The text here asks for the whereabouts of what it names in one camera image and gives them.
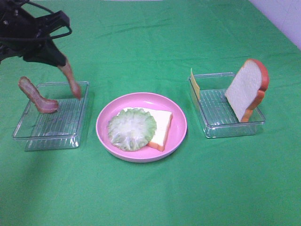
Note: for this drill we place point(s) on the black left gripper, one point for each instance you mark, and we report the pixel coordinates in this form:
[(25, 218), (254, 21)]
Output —
[(26, 36)]

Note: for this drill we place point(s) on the bacon strip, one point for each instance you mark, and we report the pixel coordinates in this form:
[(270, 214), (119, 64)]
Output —
[(68, 73), (42, 104)]

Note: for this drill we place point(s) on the green lettuce leaf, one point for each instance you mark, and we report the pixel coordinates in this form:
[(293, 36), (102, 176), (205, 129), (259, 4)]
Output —
[(131, 129)]

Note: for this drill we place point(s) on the bread slice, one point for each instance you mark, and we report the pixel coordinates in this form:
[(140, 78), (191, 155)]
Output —
[(247, 89), (163, 121)]

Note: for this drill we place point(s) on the yellow cheese slice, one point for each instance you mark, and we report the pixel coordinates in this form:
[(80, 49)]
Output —
[(195, 86)]

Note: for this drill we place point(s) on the green tablecloth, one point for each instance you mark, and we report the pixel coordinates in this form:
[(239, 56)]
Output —
[(124, 47)]

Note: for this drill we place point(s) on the left clear plastic container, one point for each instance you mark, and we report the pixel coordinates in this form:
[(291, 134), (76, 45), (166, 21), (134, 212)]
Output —
[(62, 129)]

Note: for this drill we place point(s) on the clear plastic container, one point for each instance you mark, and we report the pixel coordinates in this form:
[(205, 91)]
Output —
[(215, 115), (62, 129)]

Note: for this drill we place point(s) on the pink round plate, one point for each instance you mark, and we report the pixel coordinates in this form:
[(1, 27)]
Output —
[(176, 133)]

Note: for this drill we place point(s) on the right clear plastic container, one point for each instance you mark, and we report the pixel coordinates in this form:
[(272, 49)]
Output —
[(215, 115)]

